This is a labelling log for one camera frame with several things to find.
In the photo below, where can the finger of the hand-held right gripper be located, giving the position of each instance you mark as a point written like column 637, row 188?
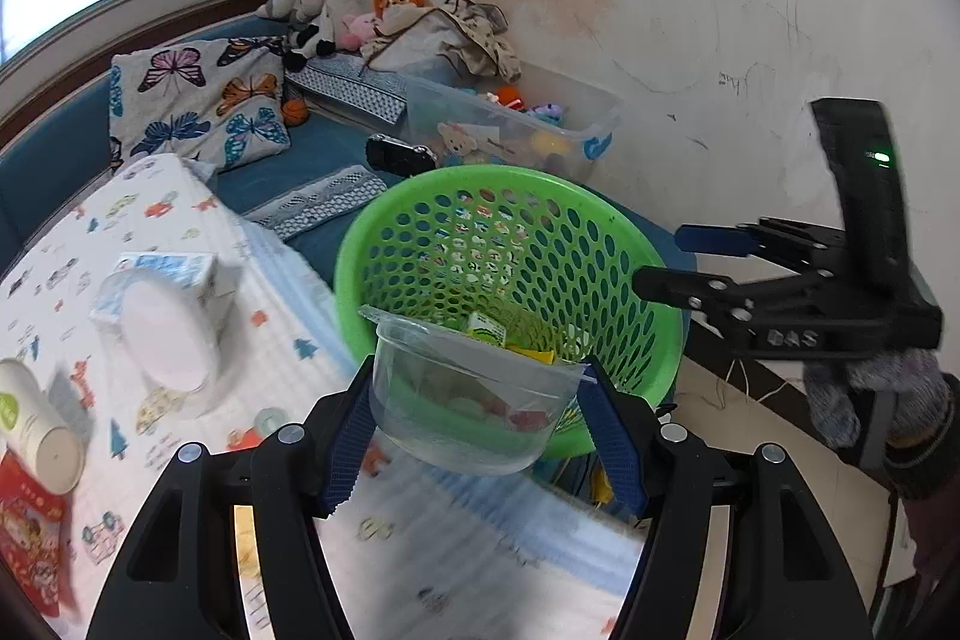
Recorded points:
column 675, row 287
column 712, row 237

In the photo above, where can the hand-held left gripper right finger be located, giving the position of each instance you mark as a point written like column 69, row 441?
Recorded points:
column 607, row 437

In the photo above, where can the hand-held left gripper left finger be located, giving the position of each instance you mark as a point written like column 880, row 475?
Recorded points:
column 349, row 452

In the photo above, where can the clear plastic bowl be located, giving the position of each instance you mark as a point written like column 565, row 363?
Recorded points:
column 450, row 415

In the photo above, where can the yellow snack packet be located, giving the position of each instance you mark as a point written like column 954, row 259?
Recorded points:
column 536, row 353

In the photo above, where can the small green yellow packet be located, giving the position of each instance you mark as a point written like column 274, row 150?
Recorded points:
column 487, row 329

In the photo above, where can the white lidded plastic tub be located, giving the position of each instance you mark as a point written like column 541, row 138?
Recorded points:
column 165, row 340

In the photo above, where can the green plastic basket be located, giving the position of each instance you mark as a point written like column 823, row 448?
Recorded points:
column 487, row 175

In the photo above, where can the blue white milk carton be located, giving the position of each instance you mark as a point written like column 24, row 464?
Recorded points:
column 199, row 271

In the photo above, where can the white paper cup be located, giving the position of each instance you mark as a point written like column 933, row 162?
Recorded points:
column 37, row 422

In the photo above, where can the red printed packet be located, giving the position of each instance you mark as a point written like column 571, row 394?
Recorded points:
column 30, row 535

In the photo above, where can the person's right forearm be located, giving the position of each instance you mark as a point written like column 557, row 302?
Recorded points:
column 937, row 535

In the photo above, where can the person's right hand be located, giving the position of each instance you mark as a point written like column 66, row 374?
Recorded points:
column 915, row 392

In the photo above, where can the printed cartoon blanket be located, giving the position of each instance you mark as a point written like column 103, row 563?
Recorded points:
column 285, row 325

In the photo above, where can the clear plastic storage box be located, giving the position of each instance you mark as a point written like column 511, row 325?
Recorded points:
column 592, row 130

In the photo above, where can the yellow toy ball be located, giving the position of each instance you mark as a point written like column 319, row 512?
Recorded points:
column 549, row 143

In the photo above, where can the orange red toy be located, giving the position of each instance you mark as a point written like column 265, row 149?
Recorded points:
column 508, row 96

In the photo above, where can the black white patterned cloth strip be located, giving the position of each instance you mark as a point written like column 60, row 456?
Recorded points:
column 352, row 89
column 322, row 201

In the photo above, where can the black handheld device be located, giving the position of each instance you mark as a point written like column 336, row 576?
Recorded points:
column 397, row 154

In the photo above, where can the beige printed cloth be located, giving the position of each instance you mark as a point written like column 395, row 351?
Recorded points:
column 450, row 40

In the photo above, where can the orange toy ball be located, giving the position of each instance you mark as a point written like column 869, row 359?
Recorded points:
column 296, row 111

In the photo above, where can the butterfly print pillow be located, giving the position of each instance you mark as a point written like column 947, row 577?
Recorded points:
column 195, row 100

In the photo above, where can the orange fox plush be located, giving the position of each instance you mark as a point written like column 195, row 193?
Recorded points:
column 397, row 3

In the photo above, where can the pink plush toy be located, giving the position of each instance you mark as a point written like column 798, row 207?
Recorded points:
column 360, row 31

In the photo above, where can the black white cow plush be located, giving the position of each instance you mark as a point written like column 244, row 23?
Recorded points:
column 319, row 10

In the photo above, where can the brown wooden ledge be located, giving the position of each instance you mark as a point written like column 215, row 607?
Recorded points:
column 75, row 63

